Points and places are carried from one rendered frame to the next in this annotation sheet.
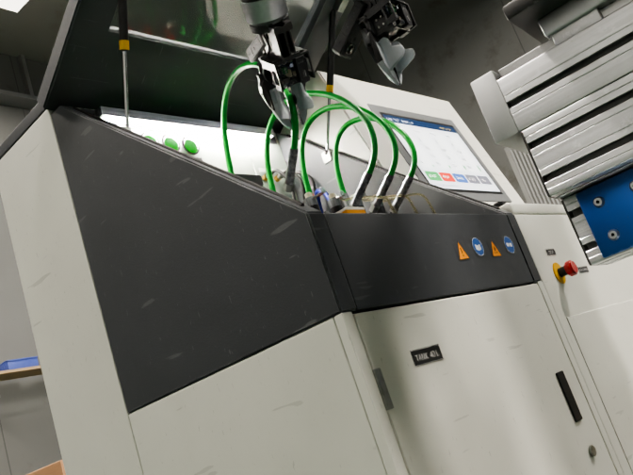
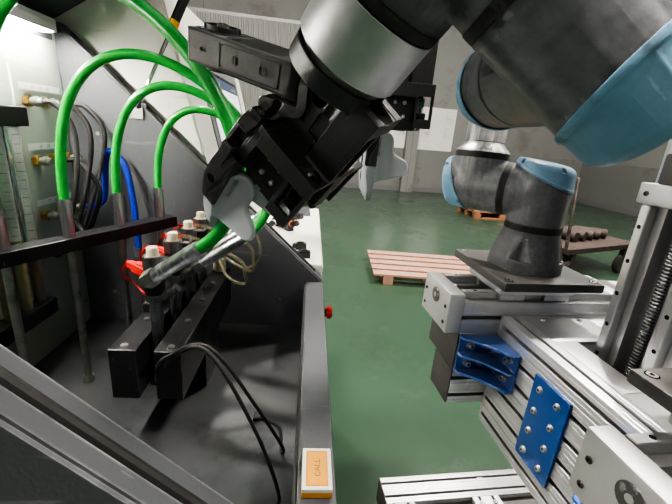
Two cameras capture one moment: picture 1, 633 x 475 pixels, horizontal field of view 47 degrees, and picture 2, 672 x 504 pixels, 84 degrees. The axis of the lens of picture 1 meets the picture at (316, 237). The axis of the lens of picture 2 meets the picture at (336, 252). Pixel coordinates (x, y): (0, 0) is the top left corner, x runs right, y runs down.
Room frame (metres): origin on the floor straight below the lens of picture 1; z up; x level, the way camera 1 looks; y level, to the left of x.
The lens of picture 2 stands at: (0.93, 0.14, 1.29)
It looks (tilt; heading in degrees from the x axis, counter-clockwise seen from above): 18 degrees down; 317
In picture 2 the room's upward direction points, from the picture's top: 5 degrees clockwise
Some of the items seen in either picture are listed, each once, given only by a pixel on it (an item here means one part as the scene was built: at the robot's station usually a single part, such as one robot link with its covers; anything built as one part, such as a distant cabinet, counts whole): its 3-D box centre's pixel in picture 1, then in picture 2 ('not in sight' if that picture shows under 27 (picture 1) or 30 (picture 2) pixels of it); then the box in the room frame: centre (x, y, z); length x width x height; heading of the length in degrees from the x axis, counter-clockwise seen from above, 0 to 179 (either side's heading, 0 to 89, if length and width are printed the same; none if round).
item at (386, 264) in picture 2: not in sight; (423, 269); (2.93, -2.97, 0.05); 1.12 x 0.77 x 0.10; 51
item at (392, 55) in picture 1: (393, 57); (384, 168); (1.27, -0.25, 1.25); 0.06 x 0.03 x 0.09; 52
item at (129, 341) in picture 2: not in sight; (185, 334); (1.57, -0.09, 0.91); 0.34 x 0.10 x 0.15; 142
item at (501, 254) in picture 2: not in sight; (528, 244); (1.23, -0.73, 1.09); 0.15 x 0.15 x 0.10
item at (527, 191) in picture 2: not in sight; (537, 191); (1.24, -0.72, 1.20); 0.13 x 0.12 x 0.14; 11
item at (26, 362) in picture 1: (17, 367); not in sight; (7.41, 3.41, 2.26); 0.36 x 0.25 x 0.12; 146
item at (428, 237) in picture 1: (436, 256); (310, 397); (1.32, -0.20, 0.87); 0.62 x 0.04 x 0.16; 142
